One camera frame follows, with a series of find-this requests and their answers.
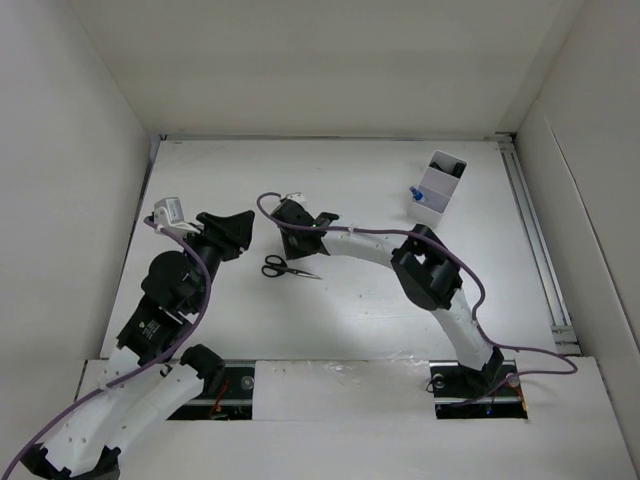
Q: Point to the yellow highlighter marker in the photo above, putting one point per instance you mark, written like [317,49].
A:
[458,169]

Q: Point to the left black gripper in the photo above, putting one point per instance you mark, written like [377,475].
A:
[237,228]

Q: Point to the right base mounting rail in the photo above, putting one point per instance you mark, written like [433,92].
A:
[457,398]

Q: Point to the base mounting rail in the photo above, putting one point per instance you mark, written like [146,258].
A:
[233,401]
[457,398]

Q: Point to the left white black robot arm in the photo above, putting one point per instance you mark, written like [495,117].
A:
[134,396]

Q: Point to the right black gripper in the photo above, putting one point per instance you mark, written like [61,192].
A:
[292,252]

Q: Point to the green highlighter marker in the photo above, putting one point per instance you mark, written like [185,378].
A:
[437,166]

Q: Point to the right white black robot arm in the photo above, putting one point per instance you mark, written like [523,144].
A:
[428,277]

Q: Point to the white compartment organizer tray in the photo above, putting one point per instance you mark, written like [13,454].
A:
[438,187]

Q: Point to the aluminium frame rail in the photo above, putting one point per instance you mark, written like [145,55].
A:
[561,325]

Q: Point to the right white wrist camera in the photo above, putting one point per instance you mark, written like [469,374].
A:
[297,197]

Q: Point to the left base mounting rail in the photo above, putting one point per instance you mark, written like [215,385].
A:
[233,401]

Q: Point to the black handled scissors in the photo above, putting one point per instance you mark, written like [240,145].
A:
[275,266]

